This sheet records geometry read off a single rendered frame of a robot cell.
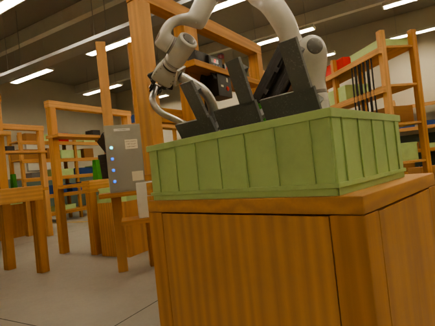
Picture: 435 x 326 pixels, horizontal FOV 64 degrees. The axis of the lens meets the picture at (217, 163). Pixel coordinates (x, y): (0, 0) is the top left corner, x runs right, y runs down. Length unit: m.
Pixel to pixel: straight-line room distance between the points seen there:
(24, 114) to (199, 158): 12.26
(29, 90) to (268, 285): 12.83
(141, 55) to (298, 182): 1.46
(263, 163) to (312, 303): 0.31
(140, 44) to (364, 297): 1.70
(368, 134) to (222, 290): 0.52
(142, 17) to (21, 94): 11.24
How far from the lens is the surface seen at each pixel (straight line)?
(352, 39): 11.59
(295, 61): 0.84
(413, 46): 5.01
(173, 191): 1.02
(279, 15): 1.61
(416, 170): 8.67
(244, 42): 3.06
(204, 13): 1.58
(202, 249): 0.96
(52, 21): 8.93
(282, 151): 0.76
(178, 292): 1.09
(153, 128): 1.94
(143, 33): 2.08
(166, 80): 1.63
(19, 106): 13.05
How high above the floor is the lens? 0.86
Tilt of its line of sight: 1 degrees up
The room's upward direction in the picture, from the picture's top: 6 degrees counter-clockwise
